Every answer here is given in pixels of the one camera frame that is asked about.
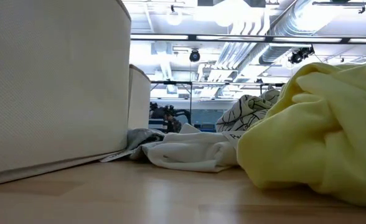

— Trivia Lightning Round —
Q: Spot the small white garment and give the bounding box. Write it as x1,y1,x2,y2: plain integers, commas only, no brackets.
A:
129,123,240,174

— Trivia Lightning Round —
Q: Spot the grey line-print garment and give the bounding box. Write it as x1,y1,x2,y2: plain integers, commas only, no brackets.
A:
100,88,281,163

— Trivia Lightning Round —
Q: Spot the yellow garment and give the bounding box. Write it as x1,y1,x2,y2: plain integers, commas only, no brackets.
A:
236,61,366,207

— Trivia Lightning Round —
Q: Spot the beige fabric storage bin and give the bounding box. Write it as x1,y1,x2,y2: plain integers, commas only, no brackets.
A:
127,63,152,131
0,0,133,189

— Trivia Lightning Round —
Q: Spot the black overhead beam with lights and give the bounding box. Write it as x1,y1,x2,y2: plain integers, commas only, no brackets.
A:
129,32,366,45

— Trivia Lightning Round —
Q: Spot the round white pendant lamp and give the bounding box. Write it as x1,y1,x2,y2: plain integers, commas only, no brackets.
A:
166,4,184,27

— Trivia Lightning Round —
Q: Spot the black ceiling-hung device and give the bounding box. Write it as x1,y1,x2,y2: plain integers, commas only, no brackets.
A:
288,45,316,65

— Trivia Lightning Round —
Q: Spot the black background rig frame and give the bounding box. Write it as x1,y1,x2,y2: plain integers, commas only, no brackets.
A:
150,80,286,125

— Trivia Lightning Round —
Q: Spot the black overhead camera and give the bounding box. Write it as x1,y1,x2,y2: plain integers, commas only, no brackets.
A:
189,49,202,63

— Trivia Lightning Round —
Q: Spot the silver ventilation duct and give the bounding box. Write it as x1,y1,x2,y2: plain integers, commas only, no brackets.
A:
259,0,330,65

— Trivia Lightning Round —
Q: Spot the black ceiling rail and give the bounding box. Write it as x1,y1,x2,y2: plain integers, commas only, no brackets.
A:
312,0,366,15

